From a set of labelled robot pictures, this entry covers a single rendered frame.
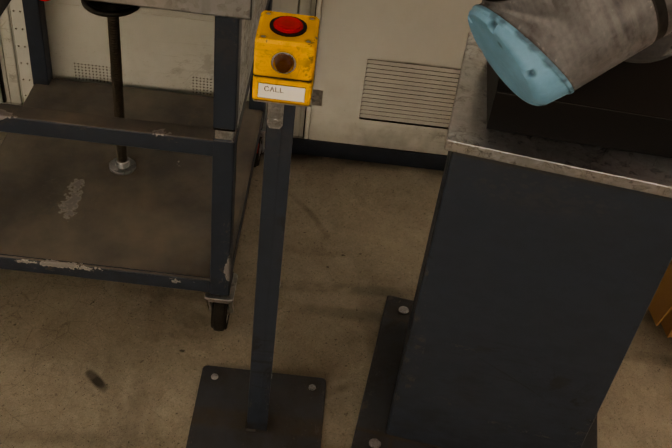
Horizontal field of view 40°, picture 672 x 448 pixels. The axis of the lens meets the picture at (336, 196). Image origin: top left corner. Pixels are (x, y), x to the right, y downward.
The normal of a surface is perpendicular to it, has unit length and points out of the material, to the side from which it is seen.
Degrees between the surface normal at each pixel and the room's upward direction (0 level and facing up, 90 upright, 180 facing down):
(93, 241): 0
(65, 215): 0
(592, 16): 67
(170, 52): 90
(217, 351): 0
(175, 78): 90
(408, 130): 90
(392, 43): 90
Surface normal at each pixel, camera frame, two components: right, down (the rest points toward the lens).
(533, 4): -0.31, 0.60
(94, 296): 0.10, -0.75
